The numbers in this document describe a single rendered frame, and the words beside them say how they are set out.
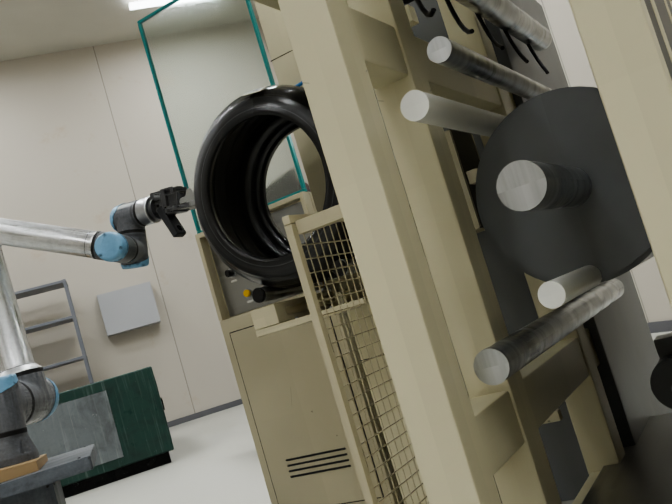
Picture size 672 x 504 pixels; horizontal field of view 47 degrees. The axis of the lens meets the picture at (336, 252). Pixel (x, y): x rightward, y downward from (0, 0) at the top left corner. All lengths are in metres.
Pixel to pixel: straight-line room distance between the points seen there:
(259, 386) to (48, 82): 9.56
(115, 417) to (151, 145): 5.83
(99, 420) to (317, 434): 4.16
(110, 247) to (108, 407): 4.62
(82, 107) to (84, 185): 1.17
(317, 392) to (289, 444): 0.26
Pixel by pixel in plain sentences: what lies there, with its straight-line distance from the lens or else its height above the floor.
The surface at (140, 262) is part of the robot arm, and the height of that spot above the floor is 1.13.
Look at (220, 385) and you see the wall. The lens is 11.53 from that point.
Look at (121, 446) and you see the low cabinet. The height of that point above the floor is 0.27.
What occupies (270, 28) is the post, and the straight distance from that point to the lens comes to 2.70.
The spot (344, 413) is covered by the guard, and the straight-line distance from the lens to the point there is 1.57.
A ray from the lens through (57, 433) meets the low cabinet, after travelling 7.03.
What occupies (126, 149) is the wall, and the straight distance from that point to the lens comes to 11.94.
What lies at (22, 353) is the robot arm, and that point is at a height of 0.96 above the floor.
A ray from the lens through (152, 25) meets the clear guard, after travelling 3.48.
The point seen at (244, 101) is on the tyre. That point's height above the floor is 1.43.
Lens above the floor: 0.77
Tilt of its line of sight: 5 degrees up
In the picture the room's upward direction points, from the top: 17 degrees counter-clockwise
